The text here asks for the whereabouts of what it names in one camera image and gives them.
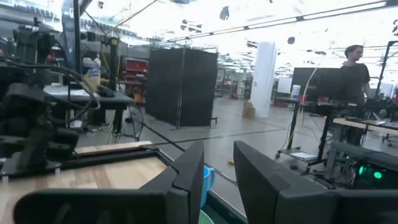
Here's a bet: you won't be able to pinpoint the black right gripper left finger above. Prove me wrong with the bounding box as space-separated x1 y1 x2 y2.
139 141 205 224

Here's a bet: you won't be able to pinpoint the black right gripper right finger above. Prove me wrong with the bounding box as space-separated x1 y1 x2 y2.
233 139 340 224

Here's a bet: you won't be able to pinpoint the blue plastic mug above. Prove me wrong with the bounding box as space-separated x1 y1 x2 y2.
200 165 216 210

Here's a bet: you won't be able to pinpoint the green plate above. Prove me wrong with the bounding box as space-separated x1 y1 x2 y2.
198 209 216 224

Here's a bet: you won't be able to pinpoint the dark green tray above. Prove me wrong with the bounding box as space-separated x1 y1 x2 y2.
203 189 249 224

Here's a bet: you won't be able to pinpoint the cardboard box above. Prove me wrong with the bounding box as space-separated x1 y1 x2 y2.
242 100 257 119

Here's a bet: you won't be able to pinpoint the black partition screen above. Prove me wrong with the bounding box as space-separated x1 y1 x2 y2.
144 46 220 129

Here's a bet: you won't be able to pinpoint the black standing desk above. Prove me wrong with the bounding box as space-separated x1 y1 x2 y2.
274 96 341 166

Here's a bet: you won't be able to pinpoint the white wipes canister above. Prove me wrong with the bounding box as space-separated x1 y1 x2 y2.
290 84 302 100

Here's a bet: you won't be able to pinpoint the white pillar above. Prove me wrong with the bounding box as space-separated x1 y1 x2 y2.
249 40 278 119

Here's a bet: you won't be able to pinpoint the black item on desk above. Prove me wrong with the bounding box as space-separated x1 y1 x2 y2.
95 85 116 98

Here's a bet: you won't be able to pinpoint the red shelf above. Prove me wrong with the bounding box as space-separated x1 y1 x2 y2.
123 57 150 96

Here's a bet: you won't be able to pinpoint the grey computer tower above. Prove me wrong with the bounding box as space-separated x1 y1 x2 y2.
324 141 398 191

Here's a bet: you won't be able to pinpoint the wooden workbench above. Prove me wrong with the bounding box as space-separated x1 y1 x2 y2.
331 116 398 135

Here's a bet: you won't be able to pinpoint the black monitor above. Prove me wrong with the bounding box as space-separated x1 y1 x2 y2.
290 67 342 100

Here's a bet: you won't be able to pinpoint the black pole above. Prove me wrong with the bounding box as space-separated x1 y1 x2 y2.
73 0 83 74
109 36 120 91

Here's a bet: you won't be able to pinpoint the white papers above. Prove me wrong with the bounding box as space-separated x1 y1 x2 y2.
43 85 91 97

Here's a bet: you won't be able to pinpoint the person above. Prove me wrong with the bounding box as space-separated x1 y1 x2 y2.
336 44 374 147

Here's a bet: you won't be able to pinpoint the black background equipment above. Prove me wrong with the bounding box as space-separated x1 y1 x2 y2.
12 24 58 91

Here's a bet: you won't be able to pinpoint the black floor cable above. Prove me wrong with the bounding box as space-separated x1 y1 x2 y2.
136 119 187 153

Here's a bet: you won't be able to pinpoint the black cable bundle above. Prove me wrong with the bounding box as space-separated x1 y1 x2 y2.
105 104 146 144

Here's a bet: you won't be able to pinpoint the black aluminium table frame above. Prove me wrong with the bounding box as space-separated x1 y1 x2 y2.
58 143 177 171

